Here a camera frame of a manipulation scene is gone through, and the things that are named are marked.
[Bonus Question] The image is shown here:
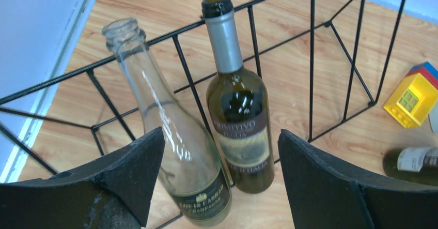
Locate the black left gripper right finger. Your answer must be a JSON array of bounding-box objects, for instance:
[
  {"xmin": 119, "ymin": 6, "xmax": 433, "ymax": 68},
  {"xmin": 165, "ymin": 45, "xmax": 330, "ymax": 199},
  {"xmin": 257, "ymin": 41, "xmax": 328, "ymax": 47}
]
[{"xmin": 277, "ymin": 129, "xmax": 437, "ymax": 229}]

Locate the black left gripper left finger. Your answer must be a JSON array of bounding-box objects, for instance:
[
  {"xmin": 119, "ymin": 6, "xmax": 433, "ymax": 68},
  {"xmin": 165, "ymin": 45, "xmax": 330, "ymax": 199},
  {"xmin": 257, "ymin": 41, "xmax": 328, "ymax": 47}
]
[{"xmin": 1, "ymin": 127, "xmax": 165, "ymax": 228}]

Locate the clear champagne bottle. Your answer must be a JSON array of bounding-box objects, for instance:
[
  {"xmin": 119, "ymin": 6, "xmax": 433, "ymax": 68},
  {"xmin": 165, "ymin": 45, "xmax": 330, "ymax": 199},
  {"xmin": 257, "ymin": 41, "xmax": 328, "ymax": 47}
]
[{"xmin": 102, "ymin": 18, "xmax": 232, "ymax": 227}]

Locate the dark green wine bottle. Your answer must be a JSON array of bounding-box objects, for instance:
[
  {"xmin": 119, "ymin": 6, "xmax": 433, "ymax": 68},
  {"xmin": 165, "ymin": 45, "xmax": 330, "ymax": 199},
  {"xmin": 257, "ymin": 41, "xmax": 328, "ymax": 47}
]
[{"xmin": 382, "ymin": 147, "xmax": 437, "ymax": 186}]

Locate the olive green wine bottle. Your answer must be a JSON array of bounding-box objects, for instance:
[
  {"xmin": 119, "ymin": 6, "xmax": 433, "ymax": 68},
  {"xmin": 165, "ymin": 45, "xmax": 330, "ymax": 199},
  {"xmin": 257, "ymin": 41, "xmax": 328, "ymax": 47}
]
[{"xmin": 201, "ymin": 0, "xmax": 275, "ymax": 194}]

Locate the yellow red blue block house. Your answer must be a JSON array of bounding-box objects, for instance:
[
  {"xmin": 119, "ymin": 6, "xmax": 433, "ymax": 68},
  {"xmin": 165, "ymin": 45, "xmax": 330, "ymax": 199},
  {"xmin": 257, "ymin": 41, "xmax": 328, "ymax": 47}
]
[{"xmin": 383, "ymin": 62, "xmax": 437, "ymax": 128}]

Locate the grey wedge stand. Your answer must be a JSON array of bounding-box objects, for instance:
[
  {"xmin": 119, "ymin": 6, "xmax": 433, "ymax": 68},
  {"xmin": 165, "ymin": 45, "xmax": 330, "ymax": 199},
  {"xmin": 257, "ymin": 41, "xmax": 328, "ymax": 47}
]
[{"xmin": 429, "ymin": 102, "xmax": 438, "ymax": 133}]

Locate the black wire wine rack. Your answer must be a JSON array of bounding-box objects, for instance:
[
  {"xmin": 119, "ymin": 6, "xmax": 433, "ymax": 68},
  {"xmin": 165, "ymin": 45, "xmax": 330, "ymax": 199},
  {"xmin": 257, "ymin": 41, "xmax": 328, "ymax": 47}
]
[{"xmin": 0, "ymin": 0, "xmax": 411, "ymax": 229}]

